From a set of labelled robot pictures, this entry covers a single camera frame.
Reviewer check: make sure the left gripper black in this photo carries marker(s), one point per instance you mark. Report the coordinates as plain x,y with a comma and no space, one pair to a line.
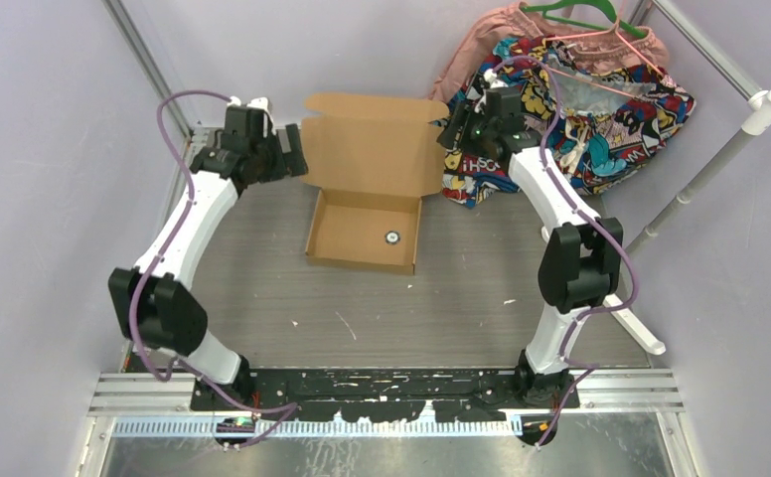
295,159

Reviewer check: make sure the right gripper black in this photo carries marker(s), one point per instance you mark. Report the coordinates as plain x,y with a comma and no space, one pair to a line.
456,118

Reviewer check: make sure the brown cardboard box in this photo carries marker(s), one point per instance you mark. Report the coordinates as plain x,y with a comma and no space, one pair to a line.
373,159

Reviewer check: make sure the small round floor fitting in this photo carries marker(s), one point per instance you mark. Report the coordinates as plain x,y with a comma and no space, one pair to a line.
392,237

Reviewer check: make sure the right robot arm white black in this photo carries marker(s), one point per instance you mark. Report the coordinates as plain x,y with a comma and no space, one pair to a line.
581,260

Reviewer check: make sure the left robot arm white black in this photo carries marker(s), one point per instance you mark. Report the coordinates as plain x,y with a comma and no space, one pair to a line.
153,299

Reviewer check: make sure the colourful comic print shorts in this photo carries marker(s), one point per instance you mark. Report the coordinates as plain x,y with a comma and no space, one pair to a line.
601,127

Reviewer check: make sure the pink garment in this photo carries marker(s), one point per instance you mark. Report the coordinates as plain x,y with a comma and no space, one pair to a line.
492,27

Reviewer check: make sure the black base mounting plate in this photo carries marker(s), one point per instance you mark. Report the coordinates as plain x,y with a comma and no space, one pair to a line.
389,395

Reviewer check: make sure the white grey clothes rack stand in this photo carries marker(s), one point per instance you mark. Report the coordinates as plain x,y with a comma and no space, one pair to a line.
756,123

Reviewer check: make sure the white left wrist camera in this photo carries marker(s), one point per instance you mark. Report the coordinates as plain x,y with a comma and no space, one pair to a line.
262,104

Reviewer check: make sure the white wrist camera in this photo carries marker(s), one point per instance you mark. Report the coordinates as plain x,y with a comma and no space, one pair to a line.
492,81
262,104

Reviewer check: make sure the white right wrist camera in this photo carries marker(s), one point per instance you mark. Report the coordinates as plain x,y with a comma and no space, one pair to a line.
492,81

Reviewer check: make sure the pink wire hanger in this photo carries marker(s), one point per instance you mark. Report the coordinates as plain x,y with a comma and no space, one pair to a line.
598,60

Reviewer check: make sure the aluminium corner post left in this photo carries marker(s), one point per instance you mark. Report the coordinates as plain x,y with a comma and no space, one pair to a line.
129,31

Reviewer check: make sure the aluminium corner post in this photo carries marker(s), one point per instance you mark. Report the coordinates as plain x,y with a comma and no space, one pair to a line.
129,31
714,54

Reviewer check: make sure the aluminium corner post right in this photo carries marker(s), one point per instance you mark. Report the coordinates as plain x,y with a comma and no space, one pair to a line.
714,54

